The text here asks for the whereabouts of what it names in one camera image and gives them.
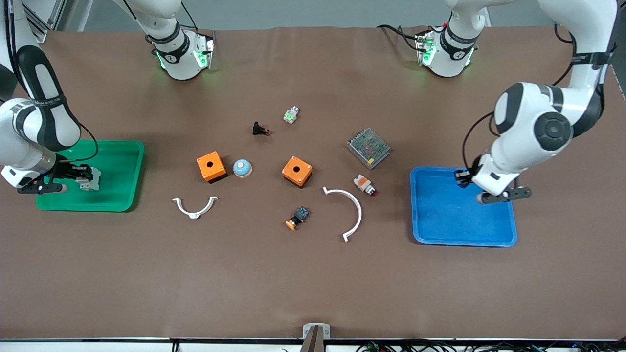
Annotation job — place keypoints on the aluminium frame profile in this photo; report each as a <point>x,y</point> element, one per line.
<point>39,17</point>

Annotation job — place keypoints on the large white pipe clamp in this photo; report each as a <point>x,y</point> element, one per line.
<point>359,210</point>

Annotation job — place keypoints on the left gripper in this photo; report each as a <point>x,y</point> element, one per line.
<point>462,177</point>

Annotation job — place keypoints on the green plastic tray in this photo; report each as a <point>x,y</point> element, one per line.
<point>117,171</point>

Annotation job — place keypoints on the black red indicator button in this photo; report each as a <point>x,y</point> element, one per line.
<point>257,128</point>

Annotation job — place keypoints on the orange button enclosure box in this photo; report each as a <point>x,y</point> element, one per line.
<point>304,168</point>
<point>217,168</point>

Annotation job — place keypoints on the yellow mushroom push button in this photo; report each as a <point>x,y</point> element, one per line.
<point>291,225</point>

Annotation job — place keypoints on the light blue dome button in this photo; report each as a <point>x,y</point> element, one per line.
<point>242,169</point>

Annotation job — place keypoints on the blue plastic tray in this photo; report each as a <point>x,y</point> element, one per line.
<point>459,220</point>

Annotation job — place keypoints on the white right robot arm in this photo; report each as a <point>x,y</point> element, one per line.
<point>12,122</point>

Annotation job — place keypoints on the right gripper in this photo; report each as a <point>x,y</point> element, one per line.
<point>67,170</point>

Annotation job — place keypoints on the metal mesh power supply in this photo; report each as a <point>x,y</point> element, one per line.
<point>369,148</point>

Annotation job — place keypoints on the small white pipe clamp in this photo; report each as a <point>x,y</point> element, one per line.
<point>194,214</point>

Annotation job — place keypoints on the red button white orange body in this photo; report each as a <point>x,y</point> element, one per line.
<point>363,183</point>

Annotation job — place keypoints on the white red circuit breaker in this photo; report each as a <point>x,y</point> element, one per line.
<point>93,183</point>

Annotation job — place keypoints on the grey metal bracket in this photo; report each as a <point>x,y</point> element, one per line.
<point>309,328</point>

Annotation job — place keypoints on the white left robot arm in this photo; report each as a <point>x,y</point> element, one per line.
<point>552,129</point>

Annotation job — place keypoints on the white green selector switch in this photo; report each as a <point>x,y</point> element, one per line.
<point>291,115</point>

